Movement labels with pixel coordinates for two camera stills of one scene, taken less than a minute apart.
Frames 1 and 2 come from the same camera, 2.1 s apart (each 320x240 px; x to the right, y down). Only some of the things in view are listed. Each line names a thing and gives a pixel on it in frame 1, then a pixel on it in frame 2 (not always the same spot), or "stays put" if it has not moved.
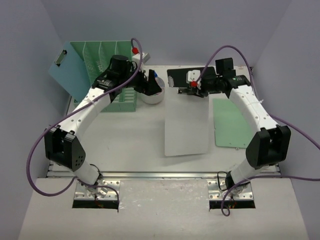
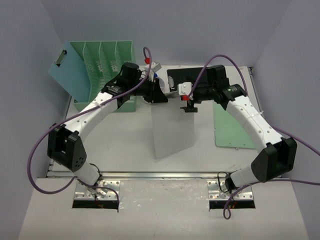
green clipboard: x=231 y=129 stays put
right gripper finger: x=193 y=90 to x=190 y=107
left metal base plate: x=82 y=193 stays put
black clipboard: x=181 y=77 stays put
